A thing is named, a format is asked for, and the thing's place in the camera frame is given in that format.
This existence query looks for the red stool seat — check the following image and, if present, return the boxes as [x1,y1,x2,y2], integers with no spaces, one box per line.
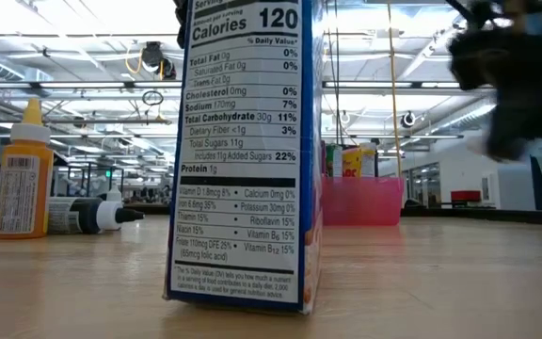
[450,189,482,204]

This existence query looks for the blue mini cereal box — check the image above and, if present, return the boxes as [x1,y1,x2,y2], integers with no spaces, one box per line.
[162,0,325,315]

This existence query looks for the yellow mini cereal box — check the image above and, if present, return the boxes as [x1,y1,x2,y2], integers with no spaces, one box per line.
[341,145,378,179]

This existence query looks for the black icing tube white collar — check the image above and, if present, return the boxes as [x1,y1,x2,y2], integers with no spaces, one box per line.
[47,196,146,236]

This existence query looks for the black overhead camera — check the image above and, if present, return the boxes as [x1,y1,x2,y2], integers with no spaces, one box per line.
[139,40,178,81]

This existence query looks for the pink translucent plastic bin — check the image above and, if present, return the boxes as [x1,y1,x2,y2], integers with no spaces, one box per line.
[321,176,406,227]

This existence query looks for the black aluminium table frame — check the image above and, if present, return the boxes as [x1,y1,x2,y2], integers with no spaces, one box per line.
[0,202,542,228]

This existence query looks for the green mini cereal box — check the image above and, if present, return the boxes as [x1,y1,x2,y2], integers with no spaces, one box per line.
[325,143,343,179]

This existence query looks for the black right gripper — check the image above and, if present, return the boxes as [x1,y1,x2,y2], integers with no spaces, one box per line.
[447,0,542,161]

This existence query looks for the yellow squeeze bottle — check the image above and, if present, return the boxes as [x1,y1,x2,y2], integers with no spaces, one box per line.
[0,97,55,241]

